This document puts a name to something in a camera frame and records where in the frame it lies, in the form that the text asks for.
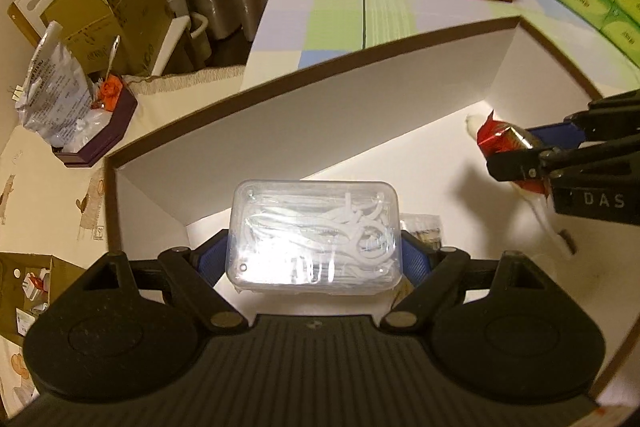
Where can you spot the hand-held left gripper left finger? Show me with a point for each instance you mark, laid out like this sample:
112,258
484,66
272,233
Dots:
212,257

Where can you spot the crumpled printed plastic bag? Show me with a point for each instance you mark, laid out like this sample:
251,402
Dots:
50,87

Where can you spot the cotton swab zip bag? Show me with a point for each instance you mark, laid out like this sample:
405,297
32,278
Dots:
425,227

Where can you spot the purple hexagonal box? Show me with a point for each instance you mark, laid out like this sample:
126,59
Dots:
117,122

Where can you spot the low cardboard box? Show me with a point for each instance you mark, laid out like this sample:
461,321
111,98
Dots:
75,27

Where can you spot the orange fabric flower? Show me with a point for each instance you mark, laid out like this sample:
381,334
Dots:
111,89

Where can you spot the cream printed cloth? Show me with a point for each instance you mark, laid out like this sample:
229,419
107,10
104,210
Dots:
30,187

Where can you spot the red snack packet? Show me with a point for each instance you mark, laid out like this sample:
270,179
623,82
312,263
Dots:
500,137

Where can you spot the checkered tablecloth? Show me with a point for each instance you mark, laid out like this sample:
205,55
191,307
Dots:
335,7

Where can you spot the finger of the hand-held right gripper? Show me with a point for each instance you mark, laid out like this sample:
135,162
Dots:
515,164
555,134

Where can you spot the tall cardboard box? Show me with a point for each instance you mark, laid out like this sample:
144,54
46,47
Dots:
135,7

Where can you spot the white toothbrush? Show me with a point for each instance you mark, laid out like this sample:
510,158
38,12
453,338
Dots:
473,125

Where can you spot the white cardboard box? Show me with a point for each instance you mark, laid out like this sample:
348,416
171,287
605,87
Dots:
350,107

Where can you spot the metal spoon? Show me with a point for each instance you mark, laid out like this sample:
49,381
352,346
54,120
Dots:
112,54

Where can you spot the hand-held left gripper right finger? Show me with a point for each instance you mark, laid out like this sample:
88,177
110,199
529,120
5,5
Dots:
415,257

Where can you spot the clear floss pick box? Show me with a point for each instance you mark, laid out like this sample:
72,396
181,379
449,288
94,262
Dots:
310,232

